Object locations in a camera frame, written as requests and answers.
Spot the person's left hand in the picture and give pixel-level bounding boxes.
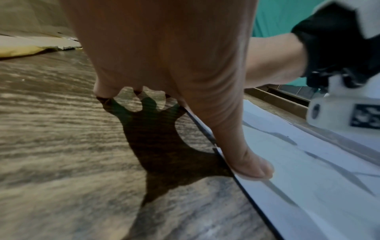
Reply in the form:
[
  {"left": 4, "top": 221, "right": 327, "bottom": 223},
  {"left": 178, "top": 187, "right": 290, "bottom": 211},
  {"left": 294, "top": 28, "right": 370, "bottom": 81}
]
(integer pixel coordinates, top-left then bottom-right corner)
[{"left": 59, "top": 0, "right": 276, "bottom": 181}]

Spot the person's right hand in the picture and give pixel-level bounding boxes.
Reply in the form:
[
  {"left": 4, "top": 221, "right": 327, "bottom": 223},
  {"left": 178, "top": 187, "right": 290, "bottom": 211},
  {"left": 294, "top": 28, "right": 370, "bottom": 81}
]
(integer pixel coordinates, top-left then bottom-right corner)
[{"left": 243, "top": 32, "right": 308, "bottom": 89}]

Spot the white paper sheet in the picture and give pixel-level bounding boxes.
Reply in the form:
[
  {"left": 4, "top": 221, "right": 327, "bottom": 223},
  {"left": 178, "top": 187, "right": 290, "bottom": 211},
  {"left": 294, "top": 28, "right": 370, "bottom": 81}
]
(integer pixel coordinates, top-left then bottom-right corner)
[{"left": 185, "top": 98, "right": 380, "bottom": 240}]

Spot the green curtain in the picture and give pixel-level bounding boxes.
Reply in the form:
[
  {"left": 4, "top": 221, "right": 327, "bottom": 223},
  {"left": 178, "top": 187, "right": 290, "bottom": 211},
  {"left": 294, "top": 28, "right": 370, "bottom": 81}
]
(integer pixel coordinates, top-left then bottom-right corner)
[{"left": 250, "top": 0, "right": 327, "bottom": 88}]

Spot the black white marker wristband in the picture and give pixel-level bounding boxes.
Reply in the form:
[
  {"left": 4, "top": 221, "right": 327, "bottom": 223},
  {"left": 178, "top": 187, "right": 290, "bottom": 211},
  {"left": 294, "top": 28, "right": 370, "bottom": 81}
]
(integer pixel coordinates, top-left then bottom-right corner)
[{"left": 291, "top": 0, "right": 380, "bottom": 131}]

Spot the brown cardboard box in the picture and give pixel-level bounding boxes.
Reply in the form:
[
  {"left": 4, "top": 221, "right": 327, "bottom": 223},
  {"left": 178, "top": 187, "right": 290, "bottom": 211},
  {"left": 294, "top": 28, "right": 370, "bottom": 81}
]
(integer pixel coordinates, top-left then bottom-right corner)
[{"left": 0, "top": 0, "right": 84, "bottom": 58}]

